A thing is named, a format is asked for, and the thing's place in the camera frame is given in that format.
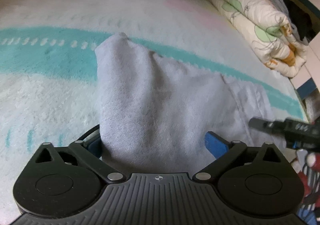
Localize grey pants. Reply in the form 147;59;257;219
95;33;286;175

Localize red patterned cloth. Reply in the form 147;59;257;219
291;149;319;224

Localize white floral folded quilt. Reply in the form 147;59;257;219
209;0;307;78

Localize pastel striped bed blanket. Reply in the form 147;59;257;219
1;0;306;224

